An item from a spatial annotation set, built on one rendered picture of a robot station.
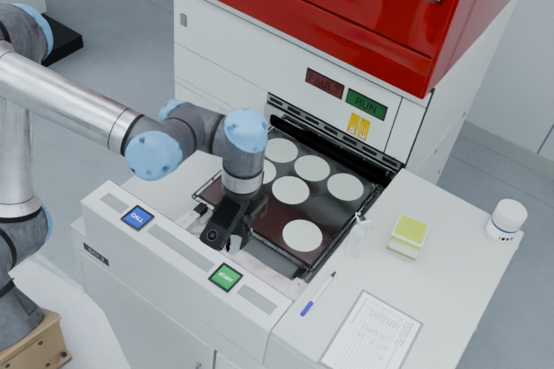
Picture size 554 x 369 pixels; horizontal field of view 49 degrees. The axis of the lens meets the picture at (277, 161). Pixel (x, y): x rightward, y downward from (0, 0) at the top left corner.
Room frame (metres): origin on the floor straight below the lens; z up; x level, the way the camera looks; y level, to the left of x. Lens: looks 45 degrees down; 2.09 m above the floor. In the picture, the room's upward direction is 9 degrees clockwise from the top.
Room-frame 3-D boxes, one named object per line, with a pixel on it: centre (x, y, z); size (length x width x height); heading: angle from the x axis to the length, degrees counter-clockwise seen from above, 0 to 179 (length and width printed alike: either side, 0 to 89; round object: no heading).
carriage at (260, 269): (0.87, 0.06, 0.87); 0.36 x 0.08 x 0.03; 62
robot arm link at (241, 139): (0.78, 0.06, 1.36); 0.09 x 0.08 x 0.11; 77
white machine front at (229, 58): (1.40, 0.02, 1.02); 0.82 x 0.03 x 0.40; 62
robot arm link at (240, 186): (0.78, 0.06, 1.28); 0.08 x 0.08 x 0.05
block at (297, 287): (0.79, -0.08, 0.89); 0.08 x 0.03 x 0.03; 152
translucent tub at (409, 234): (0.92, -0.33, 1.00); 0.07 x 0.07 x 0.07; 71
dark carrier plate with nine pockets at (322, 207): (1.11, -0.05, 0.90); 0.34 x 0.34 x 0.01; 62
